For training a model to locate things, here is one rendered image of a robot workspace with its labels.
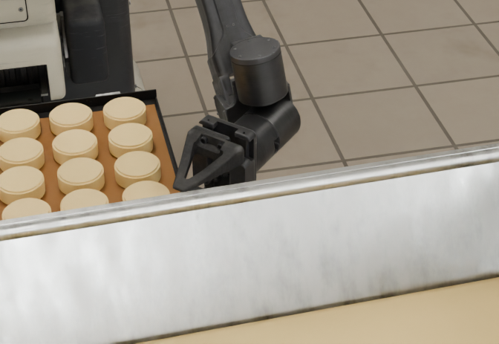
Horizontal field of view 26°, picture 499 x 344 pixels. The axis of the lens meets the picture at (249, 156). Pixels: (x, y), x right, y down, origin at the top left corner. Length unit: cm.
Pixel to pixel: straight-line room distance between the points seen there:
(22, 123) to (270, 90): 29
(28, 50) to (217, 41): 73
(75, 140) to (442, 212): 76
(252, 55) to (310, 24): 218
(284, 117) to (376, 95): 182
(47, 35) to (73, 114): 70
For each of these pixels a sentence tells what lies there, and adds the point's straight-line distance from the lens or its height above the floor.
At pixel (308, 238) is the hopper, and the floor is 129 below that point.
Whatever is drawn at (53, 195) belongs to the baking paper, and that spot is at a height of 90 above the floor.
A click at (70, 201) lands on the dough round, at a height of 92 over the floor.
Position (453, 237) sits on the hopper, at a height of 128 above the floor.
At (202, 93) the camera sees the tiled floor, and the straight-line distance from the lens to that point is 301.
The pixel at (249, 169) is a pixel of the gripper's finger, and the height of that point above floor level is 93.
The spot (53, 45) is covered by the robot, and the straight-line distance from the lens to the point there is 195.
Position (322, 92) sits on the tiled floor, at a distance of 302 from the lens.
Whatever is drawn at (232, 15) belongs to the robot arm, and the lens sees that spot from 128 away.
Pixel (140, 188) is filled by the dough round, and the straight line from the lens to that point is 114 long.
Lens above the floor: 161
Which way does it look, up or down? 36 degrees down
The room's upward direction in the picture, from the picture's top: straight up
